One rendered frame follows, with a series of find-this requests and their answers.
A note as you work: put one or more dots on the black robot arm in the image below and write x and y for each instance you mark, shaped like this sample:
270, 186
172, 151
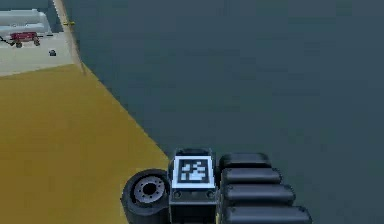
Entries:
250, 195

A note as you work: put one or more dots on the red toy wagon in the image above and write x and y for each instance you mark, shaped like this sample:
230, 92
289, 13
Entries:
23, 37

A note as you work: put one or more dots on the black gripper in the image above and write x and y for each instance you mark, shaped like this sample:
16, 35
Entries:
146, 193

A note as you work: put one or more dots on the small black ball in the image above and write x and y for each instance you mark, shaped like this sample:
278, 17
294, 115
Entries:
52, 52

